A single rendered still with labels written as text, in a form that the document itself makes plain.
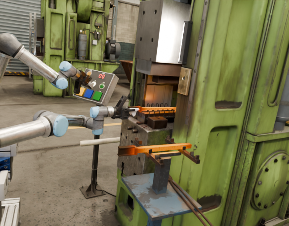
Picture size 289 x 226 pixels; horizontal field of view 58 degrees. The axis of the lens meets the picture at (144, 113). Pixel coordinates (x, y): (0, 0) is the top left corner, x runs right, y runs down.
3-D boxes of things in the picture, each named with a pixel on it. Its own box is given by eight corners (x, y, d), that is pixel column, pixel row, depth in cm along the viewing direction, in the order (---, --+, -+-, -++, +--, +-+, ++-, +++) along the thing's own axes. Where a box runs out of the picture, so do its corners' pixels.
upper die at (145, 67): (149, 75, 181) (151, 61, 179) (135, 71, 197) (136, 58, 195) (195, 77, 204) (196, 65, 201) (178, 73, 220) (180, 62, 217)
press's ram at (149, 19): (163, 63, 168) (171, -3, 158) (133, 57, 199) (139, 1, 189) (209, 67, 190) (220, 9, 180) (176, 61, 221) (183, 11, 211)
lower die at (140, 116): (144, 123, 190) (145, 112, 188) (130, 116, 206) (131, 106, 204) (187, 120, 212) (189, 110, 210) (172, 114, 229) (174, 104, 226)
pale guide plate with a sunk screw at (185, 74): (185, 95, 169) (189, 68, 164) (177, 92, 176) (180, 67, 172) (188, 95, 170) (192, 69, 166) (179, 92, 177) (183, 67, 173)
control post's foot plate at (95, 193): (85, 199, 247) (86, 191, 245) (78, 187, 265) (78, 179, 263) (106, 194, 259) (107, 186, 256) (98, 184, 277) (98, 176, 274)
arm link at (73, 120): (21, 125, 148) (80, 127, 192) (34, 130, 143) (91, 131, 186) (25, 105, 148) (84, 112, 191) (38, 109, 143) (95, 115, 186)
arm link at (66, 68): (56, 67, 184) (63, 58, 185) (66, 75, 193) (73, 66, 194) (61, 72, 180) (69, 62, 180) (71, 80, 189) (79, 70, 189)
